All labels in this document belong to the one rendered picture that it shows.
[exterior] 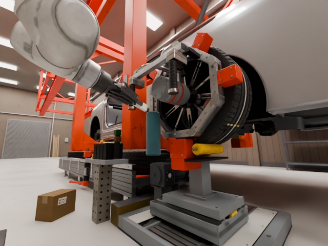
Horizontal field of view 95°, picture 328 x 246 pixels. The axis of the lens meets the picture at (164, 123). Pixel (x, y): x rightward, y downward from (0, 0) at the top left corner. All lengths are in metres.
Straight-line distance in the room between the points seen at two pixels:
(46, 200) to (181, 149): 1.14
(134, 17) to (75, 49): 1.42
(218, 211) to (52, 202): 1.19
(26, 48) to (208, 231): 0.94
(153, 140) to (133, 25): 1.16
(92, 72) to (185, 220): 0.82
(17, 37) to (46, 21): 0.19
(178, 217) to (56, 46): 0.91
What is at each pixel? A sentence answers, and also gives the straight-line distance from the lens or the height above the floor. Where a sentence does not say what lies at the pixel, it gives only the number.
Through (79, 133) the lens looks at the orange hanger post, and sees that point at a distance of 3.09.
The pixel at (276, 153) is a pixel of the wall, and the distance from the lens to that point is 5.05.
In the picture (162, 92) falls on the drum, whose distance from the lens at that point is 0.81.
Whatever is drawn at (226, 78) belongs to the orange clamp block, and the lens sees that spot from 0.78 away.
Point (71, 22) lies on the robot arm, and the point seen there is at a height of 0.73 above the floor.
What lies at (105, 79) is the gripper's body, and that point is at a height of 0.75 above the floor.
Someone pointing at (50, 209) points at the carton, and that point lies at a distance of 1.56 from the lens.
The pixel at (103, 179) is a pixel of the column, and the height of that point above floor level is 0.30.
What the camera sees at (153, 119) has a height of 0.69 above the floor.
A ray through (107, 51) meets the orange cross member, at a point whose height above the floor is 2.67.
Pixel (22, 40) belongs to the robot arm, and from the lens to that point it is 0.53.
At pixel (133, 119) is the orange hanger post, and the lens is 1.27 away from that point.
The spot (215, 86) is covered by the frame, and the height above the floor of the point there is 0.81.
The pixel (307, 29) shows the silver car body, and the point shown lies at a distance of 1.33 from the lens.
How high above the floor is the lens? 0.51
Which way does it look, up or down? 10 degrees up
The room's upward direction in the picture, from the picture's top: 1 degrees counter-clockwise
